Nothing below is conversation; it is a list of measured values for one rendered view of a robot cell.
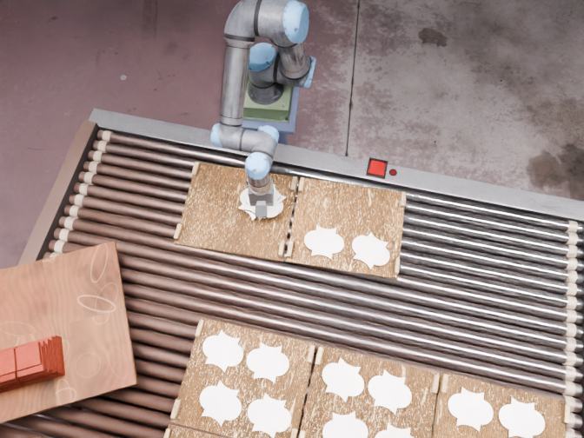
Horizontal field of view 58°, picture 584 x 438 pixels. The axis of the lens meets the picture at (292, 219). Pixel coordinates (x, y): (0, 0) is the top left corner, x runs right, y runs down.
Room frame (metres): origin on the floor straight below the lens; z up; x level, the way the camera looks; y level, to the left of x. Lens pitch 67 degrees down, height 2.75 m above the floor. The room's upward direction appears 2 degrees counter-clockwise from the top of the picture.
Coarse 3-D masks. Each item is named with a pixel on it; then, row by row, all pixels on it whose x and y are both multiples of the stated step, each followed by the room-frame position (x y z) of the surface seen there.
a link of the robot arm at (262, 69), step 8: (256, 48) 1.38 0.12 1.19; (264, 48) 1.37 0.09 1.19; (272, 48) 1.37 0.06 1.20; (256, 56) 1.34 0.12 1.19; (264, 56) 1.33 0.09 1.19; (272, 56) 1.33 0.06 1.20; (256, 64) 1.30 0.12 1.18; (264, 64) 1.30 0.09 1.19; (272, 64) 1.31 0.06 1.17; (256, 72) 1.30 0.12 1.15; (264, 72) 1.29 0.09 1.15; (272, 72) 1.29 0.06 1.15; (256, 80) 1.30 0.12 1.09; (264, 80) 1.29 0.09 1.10; (272, 80) 1.28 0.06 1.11
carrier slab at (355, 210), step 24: (312, 192) 0.88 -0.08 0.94; (336, 192) 0.88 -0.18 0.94; (360, 192) 0.88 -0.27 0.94; (384, 192) 0.88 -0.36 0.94; (312, 216) 0.78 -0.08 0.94; (336, 216) 0.78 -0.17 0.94; (360, 216) 0.78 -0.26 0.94; (384, 216) 0.77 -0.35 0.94; (384, 240) 0.68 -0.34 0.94; (312, 264) 0.59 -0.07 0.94; (336, 264) 0.59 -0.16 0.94; (360, 264) 0.59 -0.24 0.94
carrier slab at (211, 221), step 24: (216, 168) 1.00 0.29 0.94; (192, 192) 0.90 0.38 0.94; (216, 192) 0.90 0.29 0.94; (240, 192) 0.89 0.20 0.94; (288, 192) 0.89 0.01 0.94; (192, 216) 0.80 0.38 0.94; (216, 216) 0.79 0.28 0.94; (240, 216) 0.79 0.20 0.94; (288, 216) 0.79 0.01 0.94; (192, 240) 0.70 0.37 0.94; (216, 240) 0.70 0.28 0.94; (240, 240) 0.70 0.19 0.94; (264, 240) 0.69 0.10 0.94
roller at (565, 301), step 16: (96, 208) 0.86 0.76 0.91; (112, 208) 0.85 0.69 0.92; (128, 208) 0.85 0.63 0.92; (176, 224) 0.78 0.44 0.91; (288, 240) 0.70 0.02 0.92; (400, 272) 0.56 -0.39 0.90; (416, 272) 0.56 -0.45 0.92; (432, 272) 0.56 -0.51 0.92; (448, 272) 0.56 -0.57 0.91; (480, 288) 0.50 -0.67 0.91; (496, 288) 0.49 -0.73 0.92; (512, 288) 0.49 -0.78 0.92; (560, 304) 0.43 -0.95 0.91; (576, 304) 0.42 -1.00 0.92
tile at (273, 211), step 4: (248, 196) 0.84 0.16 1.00; (276, 196) 0.84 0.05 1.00; (280, 196) 0.84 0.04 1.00; (248, 200) 0.83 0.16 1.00; (276, 200) 0.83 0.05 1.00; (248, 204) 0.81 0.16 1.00; (276, 204) 0.81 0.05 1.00; (248, 208) 0.80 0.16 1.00; (252, 208) 0.80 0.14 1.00; (268, 208) 0.79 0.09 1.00; (272, 208) 0.79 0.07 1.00; (276, 208) 0.79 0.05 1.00; (280, 208) 0.79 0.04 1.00; (252, 212) 0.78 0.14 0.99; (268, 212) 0.78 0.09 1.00; (272, 212) 0.78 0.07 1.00; (276, 212) 0.78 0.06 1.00; (268, 216) 0.76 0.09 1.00; (272, 216) 0.76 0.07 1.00; (260, 220) 0.75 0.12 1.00
